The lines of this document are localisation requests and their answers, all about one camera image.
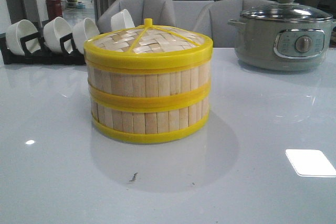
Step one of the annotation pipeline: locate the green electric cooking pot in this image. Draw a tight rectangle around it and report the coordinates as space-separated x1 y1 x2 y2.
227 15 336 72

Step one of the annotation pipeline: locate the bamboo steamer tier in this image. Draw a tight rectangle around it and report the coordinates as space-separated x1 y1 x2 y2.
91 97 209 144
88 61 211 112

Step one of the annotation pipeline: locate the woven bamboo steamer lid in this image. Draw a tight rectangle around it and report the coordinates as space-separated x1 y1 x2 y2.
84 18 213 74

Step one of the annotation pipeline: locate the glass pot lid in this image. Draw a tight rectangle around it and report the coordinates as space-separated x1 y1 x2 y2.
240 0 333 23

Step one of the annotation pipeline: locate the left grey chair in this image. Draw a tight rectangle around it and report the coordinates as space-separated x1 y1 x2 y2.
97 0 176 33

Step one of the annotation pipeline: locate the black dish rack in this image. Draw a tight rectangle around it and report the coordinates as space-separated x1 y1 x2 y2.
1 31 85 65

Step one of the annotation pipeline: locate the right grey chair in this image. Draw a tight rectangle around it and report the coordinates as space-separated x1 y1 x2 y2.
192 0 272 48

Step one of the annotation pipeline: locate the grey chair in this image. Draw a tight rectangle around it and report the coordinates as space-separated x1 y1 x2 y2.
192 0 272 48
97 0 176 33

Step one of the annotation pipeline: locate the red bin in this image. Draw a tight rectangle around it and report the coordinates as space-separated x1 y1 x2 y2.
46 0 62 21

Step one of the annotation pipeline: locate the white bowl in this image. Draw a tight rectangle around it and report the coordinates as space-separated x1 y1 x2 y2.
110 9 135 31
43 17 72 54
6 19 38 56
72 18 100 55

